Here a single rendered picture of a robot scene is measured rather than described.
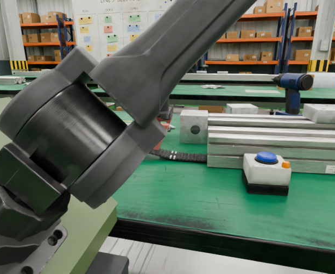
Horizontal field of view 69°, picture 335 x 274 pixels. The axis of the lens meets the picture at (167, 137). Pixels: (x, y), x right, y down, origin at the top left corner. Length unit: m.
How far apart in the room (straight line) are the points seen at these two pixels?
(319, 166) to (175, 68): 0.54
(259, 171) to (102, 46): 3.55
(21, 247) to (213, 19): 0.24
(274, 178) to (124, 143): 0.39
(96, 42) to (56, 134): 3.77
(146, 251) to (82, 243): 0.89
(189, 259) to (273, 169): 0.76
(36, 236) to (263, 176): 0.41
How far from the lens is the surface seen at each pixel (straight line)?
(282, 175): 0.54
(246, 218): 0.46
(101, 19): 3.94
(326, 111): 0.86
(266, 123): 0.82
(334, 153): 0.69
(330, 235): 0.48
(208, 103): 2.21
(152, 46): 0.20
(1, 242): 0.25
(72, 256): 0.33
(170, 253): 1.21
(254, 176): 0.52
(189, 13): 0.21
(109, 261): 0.38
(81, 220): 0.36
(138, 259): 1.19
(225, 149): 0.62
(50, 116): 0.20
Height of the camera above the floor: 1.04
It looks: 17 degrees down
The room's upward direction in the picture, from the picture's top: straight up
